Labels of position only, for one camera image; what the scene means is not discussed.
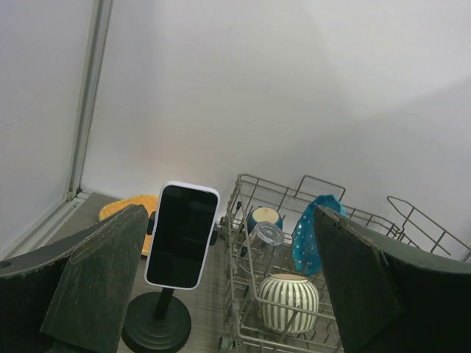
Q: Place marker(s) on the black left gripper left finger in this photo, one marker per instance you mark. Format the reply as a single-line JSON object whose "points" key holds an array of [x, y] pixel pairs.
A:
{"points": [[72, 295]]}

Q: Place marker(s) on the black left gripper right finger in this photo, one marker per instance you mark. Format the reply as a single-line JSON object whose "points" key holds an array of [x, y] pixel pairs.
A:
{"points": [[388, 296]]}

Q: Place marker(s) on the black round-base phone stand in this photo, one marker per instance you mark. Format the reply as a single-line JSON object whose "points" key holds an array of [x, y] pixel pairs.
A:
{"points": [[156, 321]]}

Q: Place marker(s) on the blue dotted plate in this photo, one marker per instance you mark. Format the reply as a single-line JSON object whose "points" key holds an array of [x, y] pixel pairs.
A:
{"points": [[304, 249]]}

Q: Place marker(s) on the white grey striped mug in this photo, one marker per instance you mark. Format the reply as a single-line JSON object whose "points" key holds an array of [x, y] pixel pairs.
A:
{"points": [[292, 301]]}

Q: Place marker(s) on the clear drinking glass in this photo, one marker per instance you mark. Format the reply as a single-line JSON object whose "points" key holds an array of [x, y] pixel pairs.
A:
{"points": [[264, 240]]}

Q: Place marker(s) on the dark blue ceramic cup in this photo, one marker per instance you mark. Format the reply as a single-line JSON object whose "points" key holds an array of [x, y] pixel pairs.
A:
{"points": [[264, 214]]}

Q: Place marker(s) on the aluminium frame post left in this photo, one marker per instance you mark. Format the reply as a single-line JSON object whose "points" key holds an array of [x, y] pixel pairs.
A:
{"points": [[51, 58]]}

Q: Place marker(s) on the grey wire dish rack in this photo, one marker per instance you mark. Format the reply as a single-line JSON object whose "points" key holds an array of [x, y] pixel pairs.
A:
{"points": [[244, 329]]}

